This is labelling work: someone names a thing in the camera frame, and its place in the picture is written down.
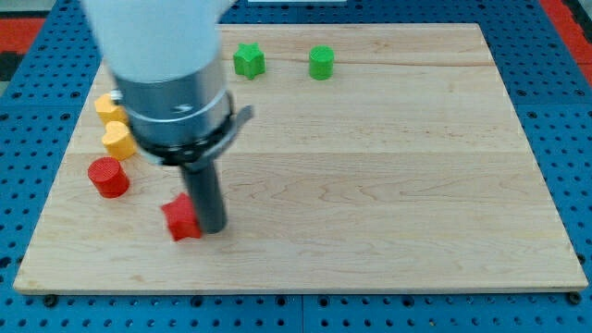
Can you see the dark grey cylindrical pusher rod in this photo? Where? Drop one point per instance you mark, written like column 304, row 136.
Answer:
column 206, row 196

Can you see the red star block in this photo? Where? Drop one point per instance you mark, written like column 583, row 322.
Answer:
column 181, row 220

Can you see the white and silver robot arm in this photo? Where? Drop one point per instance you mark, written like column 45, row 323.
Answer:
column 165, row 58

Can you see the yellow block behind arm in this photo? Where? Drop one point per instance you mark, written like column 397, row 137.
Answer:
column 108, row 111

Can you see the yellow heart block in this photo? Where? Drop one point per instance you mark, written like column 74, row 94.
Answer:
column 118, row 140

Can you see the red cylinder block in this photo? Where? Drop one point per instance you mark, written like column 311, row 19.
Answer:
column 108, row 177

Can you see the green star block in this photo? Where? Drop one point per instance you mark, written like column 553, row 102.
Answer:
column 249, row 60

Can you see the green cylinder block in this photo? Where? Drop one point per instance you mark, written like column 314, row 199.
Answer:
column 321, row 61

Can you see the light wooden board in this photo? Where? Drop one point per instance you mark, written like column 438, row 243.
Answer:
column 408, row 171

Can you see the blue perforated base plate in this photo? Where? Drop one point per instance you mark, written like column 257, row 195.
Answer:
column 545, row 81

